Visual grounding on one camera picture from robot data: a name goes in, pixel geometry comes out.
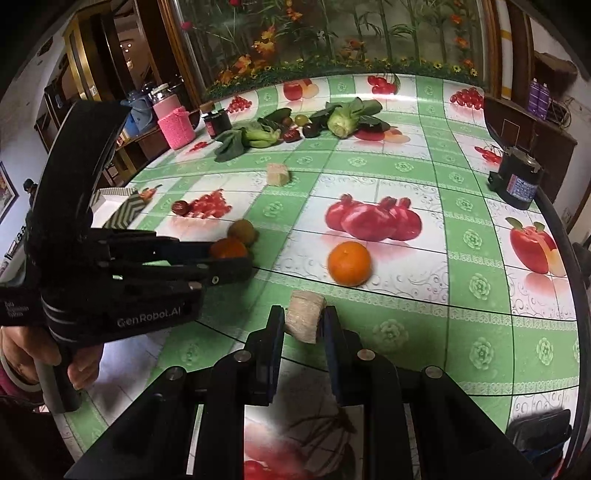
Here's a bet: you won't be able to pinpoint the dark jar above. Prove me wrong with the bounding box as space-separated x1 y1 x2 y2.
203 108 233 139

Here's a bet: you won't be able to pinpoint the black cylindrical device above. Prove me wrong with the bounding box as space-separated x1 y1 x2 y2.
488 145 546 210

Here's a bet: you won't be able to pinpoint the blue plastic container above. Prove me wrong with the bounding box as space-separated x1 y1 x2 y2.
122 92 160 139

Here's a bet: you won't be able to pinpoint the dark bag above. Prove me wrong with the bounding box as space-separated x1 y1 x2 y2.
505 408 573 464

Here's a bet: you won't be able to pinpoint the orange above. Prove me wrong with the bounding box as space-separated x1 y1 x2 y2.
209 237 250 260
328 241 372 286

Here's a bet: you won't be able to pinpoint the framed wall picture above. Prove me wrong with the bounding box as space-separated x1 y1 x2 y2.
0 161 20 222

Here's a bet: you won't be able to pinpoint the tangled cables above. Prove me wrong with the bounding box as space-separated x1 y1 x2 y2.
551 95 576 127

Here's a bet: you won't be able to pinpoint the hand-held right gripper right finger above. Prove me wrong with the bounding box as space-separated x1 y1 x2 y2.
322 305 515 480

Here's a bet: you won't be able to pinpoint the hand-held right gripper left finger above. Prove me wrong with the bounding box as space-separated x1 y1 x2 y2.
65 305 287 480

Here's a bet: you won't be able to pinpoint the beige fibrous chunk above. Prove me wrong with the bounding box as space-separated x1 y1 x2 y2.
285 291 327 344
266 162 290 186

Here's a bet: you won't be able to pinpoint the floral glass panel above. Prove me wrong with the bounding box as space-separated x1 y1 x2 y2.
164 0 497 100

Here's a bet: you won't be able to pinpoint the person's left forearm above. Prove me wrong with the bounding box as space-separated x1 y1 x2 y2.
0 360 44 407

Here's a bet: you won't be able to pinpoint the bok choy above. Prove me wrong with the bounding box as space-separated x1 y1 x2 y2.
307 97 391 139

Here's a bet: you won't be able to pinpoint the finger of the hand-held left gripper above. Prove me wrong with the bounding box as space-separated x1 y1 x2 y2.
111 230 216 265
111 257 256 292

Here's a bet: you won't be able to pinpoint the brown round fruit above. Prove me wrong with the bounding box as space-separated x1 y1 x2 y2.
228 219 257 245

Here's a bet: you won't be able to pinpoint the wooden side table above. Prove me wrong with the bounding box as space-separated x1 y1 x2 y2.
108 124 171 176

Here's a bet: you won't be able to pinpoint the jar in pink knit sleeve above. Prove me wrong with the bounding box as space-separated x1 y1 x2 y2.
148 84 197 151

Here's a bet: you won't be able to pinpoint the white box with chevron edges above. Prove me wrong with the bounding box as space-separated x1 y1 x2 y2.
93 186 149 230

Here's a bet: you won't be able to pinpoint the person's left hand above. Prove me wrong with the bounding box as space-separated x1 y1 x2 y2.
0 325 103 391

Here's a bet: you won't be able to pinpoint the dark green cucumber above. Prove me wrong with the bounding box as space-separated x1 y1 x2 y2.
257 107 294 127

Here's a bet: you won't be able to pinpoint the wooden display cabinet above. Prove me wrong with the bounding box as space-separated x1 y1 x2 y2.
44 0 176 153

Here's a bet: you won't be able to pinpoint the leafy green vegetable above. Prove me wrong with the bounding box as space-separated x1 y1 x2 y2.
213 126 282 162

